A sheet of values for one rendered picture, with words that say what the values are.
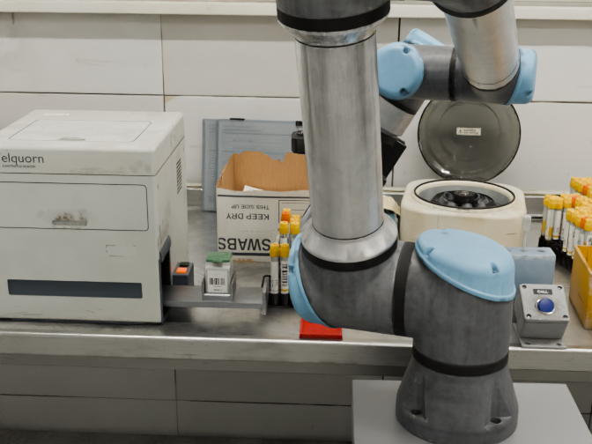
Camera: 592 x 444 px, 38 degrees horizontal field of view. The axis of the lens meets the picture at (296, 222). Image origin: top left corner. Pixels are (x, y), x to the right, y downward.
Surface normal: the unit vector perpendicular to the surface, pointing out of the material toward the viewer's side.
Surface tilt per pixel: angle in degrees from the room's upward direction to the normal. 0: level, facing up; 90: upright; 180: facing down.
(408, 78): 81
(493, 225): 90
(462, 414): 72
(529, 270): 90
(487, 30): 143
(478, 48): 152
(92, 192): 90
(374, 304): 87
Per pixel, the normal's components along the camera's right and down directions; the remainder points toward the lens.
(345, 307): -0.30, 0.55
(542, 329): -0.04, 0.76
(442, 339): -0.54, 0.27
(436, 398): -0.50, -0.03
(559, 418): 0.00, -0.95
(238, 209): 0.00, 0.34
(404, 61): -0.31, 0.15
